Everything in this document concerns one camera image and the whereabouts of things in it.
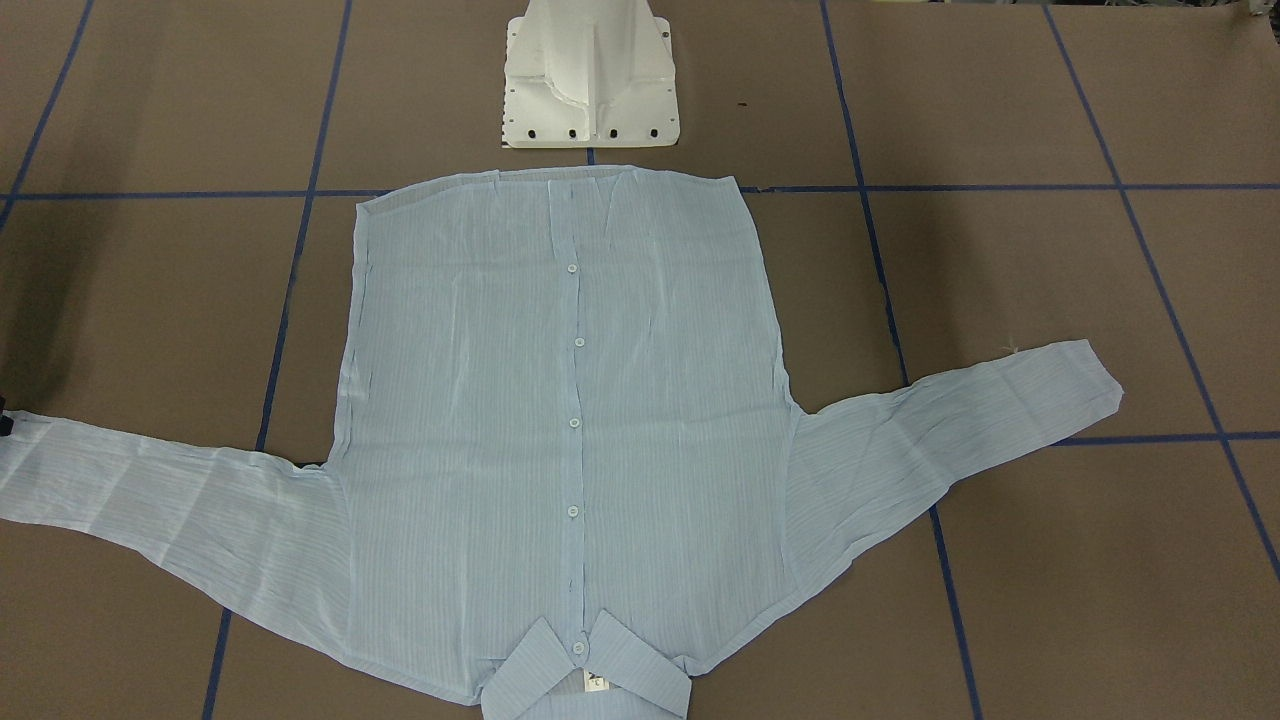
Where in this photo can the light blue button-up shirt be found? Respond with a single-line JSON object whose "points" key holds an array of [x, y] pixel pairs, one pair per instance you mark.
{"points": [[568, 473]]}

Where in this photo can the white camera mast pedestal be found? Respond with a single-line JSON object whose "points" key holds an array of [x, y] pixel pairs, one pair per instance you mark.
{"points": [[589, 75]]}

